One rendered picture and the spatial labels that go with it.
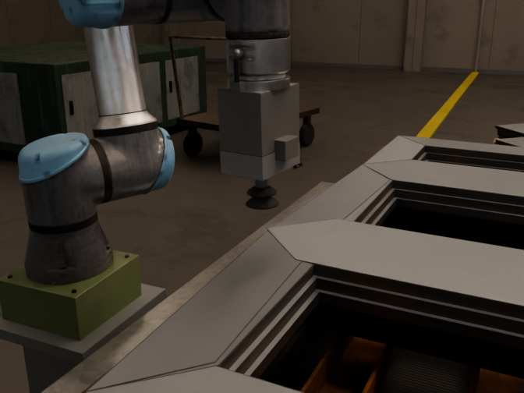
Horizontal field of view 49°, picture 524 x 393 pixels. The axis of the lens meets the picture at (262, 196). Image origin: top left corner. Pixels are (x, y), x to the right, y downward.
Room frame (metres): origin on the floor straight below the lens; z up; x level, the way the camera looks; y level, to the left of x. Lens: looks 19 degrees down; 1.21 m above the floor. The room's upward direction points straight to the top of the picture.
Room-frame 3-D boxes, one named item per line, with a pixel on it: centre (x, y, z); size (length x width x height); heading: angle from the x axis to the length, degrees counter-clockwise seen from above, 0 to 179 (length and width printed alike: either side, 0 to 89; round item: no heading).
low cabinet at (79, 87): (5.46, 1.84, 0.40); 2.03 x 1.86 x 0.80; 153
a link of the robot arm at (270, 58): (0.69, 0.01, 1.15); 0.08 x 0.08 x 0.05
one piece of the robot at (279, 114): (0.68, -0.01, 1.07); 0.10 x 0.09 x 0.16; 55
